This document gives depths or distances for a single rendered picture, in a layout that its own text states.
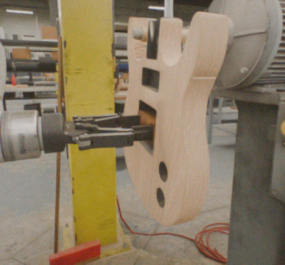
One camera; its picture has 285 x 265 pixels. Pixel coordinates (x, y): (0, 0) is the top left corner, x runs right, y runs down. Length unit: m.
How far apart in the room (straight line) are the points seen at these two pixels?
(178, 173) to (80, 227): 1.35
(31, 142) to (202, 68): 0.30
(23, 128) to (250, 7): 0.51
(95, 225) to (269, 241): 1.13
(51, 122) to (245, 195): 0.65
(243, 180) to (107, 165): 0.90
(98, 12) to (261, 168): 1.11
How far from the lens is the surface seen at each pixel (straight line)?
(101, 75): 1.42
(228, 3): 0.67
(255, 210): 0.86
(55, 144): 0.45
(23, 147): 0.45
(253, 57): 0.59
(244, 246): 0.96
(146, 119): 0.50
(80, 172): 1.52
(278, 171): 0.53
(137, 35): 0.54
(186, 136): 0.38
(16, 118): 0.45
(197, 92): 0.37
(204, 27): 0.35
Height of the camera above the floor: 1.17
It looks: 12 degrees down
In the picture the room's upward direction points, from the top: straight up
